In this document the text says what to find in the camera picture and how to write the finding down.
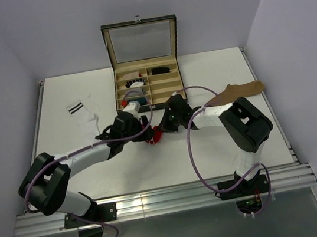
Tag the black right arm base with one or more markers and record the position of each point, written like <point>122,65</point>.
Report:
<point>254,188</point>

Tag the black compartment storage box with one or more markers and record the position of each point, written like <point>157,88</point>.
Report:
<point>136,47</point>

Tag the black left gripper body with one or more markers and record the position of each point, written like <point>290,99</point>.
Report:
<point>137,124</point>

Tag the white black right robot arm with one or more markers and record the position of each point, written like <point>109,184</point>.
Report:
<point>247,126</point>

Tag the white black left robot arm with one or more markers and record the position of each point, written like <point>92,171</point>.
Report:
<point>45,186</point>

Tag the rolled teal sock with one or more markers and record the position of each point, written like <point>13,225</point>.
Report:
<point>142,101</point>

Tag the white sock black stripes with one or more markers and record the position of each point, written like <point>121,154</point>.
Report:
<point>87,120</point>

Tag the rolled black white sock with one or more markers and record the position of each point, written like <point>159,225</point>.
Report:
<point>135,83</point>

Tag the rolled grey sock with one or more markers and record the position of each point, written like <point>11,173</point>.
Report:
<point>135,92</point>

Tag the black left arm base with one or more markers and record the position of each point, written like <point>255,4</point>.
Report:
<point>91,224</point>

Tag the aluminium table frame rail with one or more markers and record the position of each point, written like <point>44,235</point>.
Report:
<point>164,201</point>

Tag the brown ribbed sock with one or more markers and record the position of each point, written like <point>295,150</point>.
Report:
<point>233,92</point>

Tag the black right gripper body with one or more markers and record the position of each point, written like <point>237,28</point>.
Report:
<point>171,122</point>

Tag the red white striped sock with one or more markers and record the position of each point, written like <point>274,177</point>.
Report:
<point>156,135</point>

